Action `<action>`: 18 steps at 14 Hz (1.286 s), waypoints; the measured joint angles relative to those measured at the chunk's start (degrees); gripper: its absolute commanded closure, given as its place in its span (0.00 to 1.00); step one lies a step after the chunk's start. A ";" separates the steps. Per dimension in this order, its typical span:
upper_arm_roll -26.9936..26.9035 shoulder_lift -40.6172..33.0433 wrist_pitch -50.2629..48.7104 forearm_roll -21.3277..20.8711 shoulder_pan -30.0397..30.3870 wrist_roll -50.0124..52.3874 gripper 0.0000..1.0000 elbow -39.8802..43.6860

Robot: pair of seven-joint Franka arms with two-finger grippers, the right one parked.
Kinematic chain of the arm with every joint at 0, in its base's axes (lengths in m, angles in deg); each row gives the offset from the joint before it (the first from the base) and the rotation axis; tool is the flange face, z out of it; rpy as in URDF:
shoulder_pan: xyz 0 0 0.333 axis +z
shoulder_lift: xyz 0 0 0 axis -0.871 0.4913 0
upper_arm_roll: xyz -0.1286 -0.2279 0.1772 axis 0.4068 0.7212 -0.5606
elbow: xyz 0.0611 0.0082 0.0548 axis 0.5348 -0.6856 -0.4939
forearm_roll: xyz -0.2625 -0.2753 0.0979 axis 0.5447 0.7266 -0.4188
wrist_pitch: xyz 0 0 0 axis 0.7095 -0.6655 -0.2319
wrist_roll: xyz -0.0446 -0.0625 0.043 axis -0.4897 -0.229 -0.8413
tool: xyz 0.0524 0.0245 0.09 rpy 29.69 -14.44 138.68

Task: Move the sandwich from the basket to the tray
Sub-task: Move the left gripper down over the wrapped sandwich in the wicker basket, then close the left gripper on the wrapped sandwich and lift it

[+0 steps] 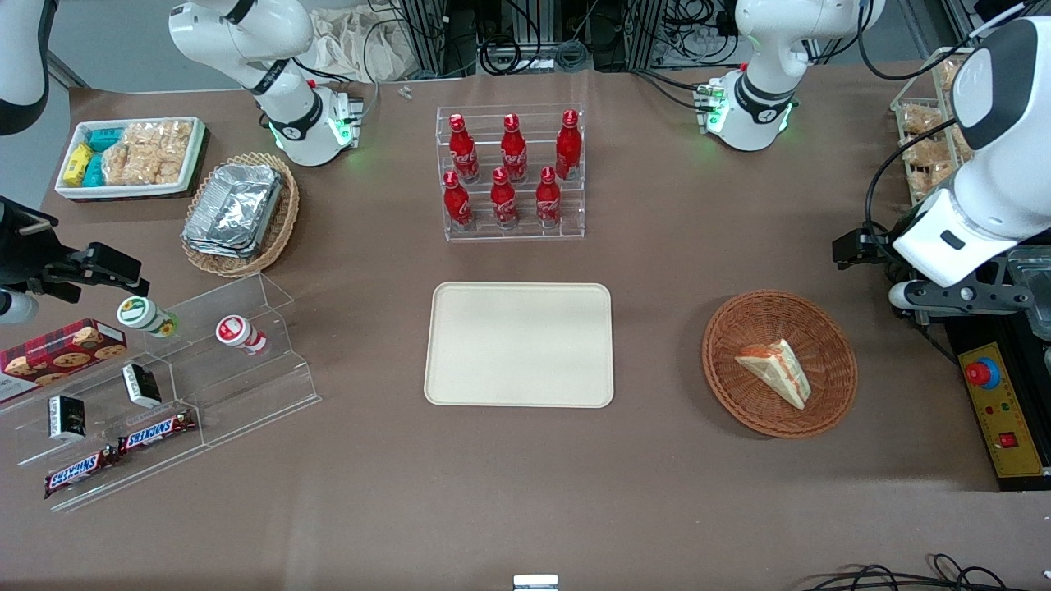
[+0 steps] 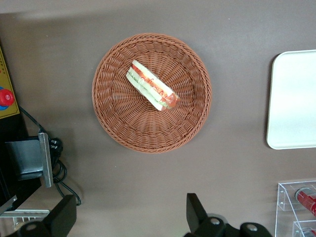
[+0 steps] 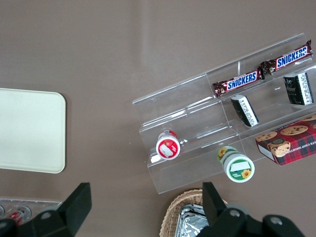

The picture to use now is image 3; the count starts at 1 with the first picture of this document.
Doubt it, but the red tartan cookie box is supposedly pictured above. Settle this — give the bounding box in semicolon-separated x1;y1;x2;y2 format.
255;115;316;166

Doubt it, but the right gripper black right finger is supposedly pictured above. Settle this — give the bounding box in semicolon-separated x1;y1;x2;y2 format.
195;182;307;237

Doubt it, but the clear acrylic stepped display stand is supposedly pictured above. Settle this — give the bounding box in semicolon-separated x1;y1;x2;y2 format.
132;33;316;196

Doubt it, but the small black white box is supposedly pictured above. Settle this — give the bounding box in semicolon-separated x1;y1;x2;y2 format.
283;72;316;106
231;94;260;128

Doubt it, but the Snickers chocolate bar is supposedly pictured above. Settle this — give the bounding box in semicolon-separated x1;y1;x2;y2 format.
259;39;313;76
212;70;265;97

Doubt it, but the light wicker basket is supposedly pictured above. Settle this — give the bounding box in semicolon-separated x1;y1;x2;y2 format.
159;189;229;237

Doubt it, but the silver foil tray stack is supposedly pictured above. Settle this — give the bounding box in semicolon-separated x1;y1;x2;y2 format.
174;203;210;237

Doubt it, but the red white lidded cup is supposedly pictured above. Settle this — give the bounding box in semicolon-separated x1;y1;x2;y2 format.
155;130;181;161

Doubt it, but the green sunflower lidded cup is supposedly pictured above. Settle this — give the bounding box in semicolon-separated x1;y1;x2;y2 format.
217;146;255;184

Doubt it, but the red cola bottle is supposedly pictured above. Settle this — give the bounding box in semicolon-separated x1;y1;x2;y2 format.
9;206;32;220

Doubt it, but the cream plastic tray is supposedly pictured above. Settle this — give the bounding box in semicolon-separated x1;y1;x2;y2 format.
0;88;67;175

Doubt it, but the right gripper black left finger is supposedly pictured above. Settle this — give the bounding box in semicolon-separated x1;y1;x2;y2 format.
17;182;92;237

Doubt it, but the clear acrylic bottle rack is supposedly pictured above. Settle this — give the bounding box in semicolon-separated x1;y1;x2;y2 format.
0;197;62;223

